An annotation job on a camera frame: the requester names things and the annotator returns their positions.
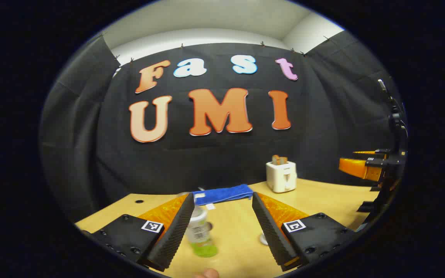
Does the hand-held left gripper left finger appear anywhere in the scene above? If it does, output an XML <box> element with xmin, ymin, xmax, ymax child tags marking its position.
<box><xmin>82</xmin><ymin>193</ymin><xmax>195</xmax><ymax>271</ymax></box>

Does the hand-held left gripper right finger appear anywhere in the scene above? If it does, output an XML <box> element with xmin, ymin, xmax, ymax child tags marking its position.
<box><xmin>252</xmin><ymin>192</ymin><xmax>356</xmax><ymax>272</ymax></box>

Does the clear plastic water bottle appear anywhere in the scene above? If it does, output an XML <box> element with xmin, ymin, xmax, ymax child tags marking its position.
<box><xmin>177</xmin><ymin>192</ymin><xmax>219</xmax><ymax>258</ymax></box>

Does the cream toaster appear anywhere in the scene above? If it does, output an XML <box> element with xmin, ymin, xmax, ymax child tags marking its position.
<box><xmin>266</xmin><ymin>161</ymin><xmax>297</xmax><ymax>193</ymax></box>

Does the blue towel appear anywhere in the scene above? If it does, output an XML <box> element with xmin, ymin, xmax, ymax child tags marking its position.
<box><xmin>192</xmin><ymin>184</ymin><xmax>254</xmax><ymax>206</ymax></box>

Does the black backdrop cloth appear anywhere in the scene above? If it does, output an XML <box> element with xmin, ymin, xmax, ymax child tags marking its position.
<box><xmin>39</xmin><ymin>31</ymin><xmax>408</xmax><ymax>225</ymax></box>

